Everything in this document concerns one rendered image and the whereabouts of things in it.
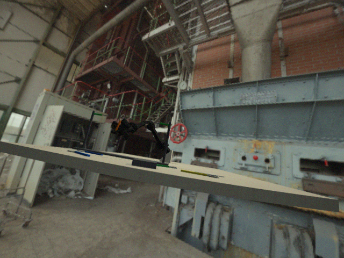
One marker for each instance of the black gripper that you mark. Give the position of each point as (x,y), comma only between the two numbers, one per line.
(120,130)

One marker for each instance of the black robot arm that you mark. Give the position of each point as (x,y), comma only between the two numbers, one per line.
(160,143)

